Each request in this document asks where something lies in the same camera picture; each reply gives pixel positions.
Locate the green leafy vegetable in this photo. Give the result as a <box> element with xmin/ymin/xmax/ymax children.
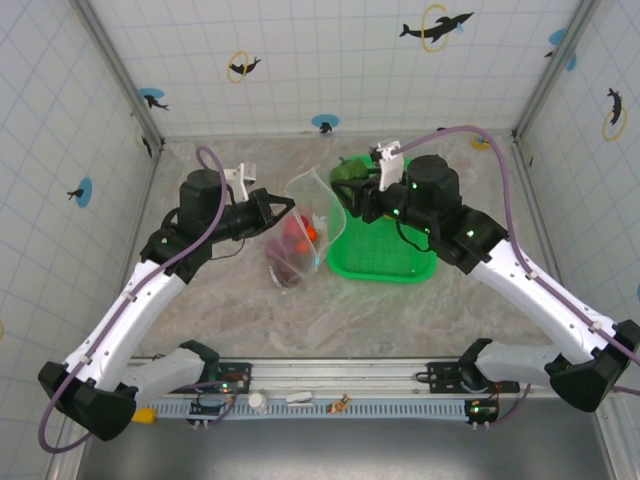
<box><xmin>329</xmin><ymin>157</ymin><xmax>374</xmax><ymax>184</ymax></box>

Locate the round purple food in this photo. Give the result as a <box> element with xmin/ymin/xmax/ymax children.
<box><xmin>267</xmin><ymin>237</ymin><xmax>291</xmax><ymax>264</ymax></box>

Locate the clear zip-top bag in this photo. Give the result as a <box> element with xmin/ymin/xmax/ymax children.
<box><xmin>267</xmin><ymin>167</ymin><xmax>349</xmax><ymax>290</ymax></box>

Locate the dark purple long food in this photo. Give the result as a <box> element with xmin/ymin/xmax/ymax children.
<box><xmin>273</xmin><ymin>262</ymin><xmax>301</xmax><ymax>287</ymax></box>

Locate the green plastic basket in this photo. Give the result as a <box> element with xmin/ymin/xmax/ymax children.
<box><xmin>327</xmin><ymin>154</ymin><xmax>440</xmax><ymax>285</ymax></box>

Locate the blue circle fish sticker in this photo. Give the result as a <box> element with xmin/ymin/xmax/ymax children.
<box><xmin>66</xmin><ymin>177</ymin><xmax>95</xmax><ymax>209</ymax></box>
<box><xmin>310</xmin><ymin>113</ymin><xmax>341</xmax><ymax>135</ymax></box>
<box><xmin>138</xmin><ymin>87</ymin><xmax>170</xmax><ymax>112</ymax></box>

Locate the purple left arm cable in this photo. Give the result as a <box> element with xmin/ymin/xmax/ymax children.
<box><xmin>38</xmin><ymin>145</ymin><xmax>234</xmax><ymax>454</ymax></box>

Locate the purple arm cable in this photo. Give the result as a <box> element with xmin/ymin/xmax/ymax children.
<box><xmin>397</xmin><ymin>124</ymin><xmax>640</xmax><ymax>366</ymax></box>
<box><xmin>38</xmin><ymin>145</ymin><xmax>234</xmax><ymax>454</ymax></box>

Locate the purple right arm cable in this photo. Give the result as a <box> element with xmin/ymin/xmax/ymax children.
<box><xmin>397</xmin><ymin>124</ymin><xmax>640</xmax><ymax>366</ymax></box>

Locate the aluminium frame post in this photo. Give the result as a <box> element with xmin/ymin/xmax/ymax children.
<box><xmin>512</xmin><ymin>0</ymin><xmax>599</xmax><ymax>144</ymax></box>
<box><xmin>73</xmin><ymin>0</ymin><xmax>167</xmax><ymax>154</ymax></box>

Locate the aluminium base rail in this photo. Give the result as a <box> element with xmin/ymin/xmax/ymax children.
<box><xmin>122</xmin><ymin>355</ymin><xmax>556</xmax><ymax>401</ymax></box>

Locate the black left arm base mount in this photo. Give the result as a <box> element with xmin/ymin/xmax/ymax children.
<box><xmin>199</xmin><ymin>360</ymin><xmax>254</xmax><ymax>396</ymax></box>

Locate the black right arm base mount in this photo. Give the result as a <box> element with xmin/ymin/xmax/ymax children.
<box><xmin>412</xmin><ymin>360</ymin><xmax>521</xmax><ymax>396</ymax></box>

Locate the small dolphin ring sticker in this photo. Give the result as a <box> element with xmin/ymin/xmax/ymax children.
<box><xmin>601</xmin><ymin>87</ymin><xmax>629</xmax><ymax>143</ymax></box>

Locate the white slotted cable duct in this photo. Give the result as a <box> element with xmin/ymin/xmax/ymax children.
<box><xmin>144</xmin><ymin>398</ymin><xmax>474</xmax><ymax>420</ymax></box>

